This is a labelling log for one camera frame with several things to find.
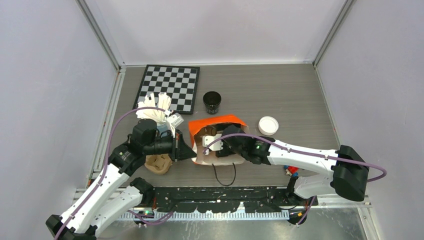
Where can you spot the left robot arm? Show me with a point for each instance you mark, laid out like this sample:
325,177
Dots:
93,212

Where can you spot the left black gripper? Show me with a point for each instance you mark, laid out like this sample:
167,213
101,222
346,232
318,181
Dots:
180,150

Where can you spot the black white chessboard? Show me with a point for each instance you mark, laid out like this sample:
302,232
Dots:
180,83

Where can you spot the red blue toy blocks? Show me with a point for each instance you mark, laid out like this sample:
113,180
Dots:
291,171

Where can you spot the white cup lid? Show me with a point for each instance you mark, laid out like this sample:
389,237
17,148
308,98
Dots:
268,125

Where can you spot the black paper cup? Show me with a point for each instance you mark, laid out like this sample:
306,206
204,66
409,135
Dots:
212,101

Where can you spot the orange paper bag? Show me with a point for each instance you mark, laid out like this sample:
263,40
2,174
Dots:
212,126

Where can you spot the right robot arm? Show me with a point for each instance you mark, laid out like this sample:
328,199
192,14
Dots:
337,171

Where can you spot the light blue cup holder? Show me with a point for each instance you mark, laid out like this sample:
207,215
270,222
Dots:
162,127

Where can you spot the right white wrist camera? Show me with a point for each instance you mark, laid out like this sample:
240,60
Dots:
207,143

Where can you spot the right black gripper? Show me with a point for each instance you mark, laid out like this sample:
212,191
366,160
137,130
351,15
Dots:
225,151

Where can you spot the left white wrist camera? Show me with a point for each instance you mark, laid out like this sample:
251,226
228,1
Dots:
173,121

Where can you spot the tan cardboard cup carrier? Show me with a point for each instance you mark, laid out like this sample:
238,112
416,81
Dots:
158,164

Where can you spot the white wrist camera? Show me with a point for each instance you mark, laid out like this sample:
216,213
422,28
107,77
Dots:
207,143
173,121

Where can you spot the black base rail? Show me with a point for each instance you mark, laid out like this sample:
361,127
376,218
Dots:
254,199

